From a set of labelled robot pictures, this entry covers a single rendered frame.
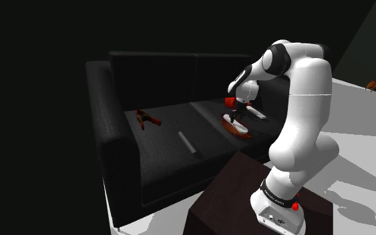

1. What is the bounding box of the grey remote control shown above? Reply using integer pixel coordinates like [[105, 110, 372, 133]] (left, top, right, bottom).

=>
[[178, 131, 198, 154]]

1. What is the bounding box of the white slim remote control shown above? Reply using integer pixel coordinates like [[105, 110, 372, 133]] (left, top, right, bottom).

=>
[[246, 106, 267, 120]]

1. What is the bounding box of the dark brown robot stand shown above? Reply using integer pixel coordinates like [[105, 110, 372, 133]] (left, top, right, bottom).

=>
[[182, 151, 334, 235]]

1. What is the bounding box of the red-brown oval tray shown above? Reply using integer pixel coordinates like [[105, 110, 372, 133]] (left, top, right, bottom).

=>
[[220, 113, 253, 140]]

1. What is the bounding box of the black sofa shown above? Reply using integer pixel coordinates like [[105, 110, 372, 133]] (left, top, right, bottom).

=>
[[85, 51, 291, 228]]

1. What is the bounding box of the red cylinder object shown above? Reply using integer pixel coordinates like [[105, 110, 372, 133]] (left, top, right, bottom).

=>
[[224, 97, 253, 109]]

